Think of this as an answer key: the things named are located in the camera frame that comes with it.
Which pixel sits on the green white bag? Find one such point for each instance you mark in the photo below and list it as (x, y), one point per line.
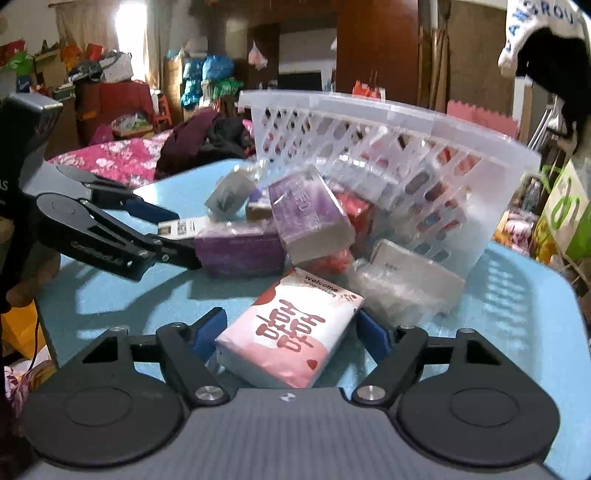
(565, 212)

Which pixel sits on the white plastic basket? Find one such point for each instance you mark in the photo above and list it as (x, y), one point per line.
(406, 152)

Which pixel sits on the large purple tissue pack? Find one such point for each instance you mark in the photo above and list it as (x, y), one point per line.
(309, 217)

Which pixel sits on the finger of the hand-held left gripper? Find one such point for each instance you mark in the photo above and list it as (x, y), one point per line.
(138, 205)
(106, 244)

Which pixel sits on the red packet in clear wrap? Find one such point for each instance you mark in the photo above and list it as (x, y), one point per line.
(353, 217)

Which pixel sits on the pink white tissue pack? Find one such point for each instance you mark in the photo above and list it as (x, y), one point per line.
(281, 332)

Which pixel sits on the pink foam mat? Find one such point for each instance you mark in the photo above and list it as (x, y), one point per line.
(480, 117)

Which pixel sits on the small hanging plastic bag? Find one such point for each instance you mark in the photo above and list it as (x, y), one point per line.
(257, 56)

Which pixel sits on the red covered cabinet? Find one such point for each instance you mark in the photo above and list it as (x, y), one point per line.
(115, 104)

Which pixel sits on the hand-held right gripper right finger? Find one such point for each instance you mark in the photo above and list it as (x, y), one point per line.
(375, 336)

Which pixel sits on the white grey tissue pack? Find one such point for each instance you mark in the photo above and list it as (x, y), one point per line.
(230, 191)

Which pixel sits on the white hooded sweatshirt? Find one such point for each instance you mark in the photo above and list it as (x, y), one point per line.
(540, 27)

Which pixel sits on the green plastic bag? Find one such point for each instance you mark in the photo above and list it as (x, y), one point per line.
(226, 86)

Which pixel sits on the black television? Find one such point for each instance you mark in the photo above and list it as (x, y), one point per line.
(299, 81)

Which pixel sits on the wooden board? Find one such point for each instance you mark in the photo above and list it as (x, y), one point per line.
(478, 50)

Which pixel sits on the blue plastic bag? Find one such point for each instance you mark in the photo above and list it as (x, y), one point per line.
(207, 74)

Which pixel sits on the orange plastic bag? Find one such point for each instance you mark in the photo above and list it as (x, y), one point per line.
(369, 90)

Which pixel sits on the purple packet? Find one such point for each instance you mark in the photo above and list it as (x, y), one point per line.
(240, 249)

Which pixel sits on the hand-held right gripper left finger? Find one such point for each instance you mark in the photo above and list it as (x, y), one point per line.
(207, 330)

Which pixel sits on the brown wooden wardrobe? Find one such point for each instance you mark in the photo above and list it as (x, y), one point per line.
(376, 46)

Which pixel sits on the yellow bag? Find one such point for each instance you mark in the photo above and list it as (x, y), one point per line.
(21, 327)

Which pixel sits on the white packet in clear bag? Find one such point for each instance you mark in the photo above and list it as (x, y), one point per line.
(406, 281)

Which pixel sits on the pink floral blanket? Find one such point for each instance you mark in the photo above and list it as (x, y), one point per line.
(115, 154)

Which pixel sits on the black hanging garment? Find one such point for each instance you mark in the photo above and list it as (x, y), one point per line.
(558, 78)

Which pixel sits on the small cardboard box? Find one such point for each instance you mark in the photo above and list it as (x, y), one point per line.
(258, 207)

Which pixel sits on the pile of dark clothes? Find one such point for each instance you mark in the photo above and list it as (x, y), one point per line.
(203, 138)

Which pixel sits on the window curtain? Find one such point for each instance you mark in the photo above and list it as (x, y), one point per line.
(106, 37)

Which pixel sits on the white label card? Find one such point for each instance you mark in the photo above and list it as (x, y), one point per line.
(182, 227)

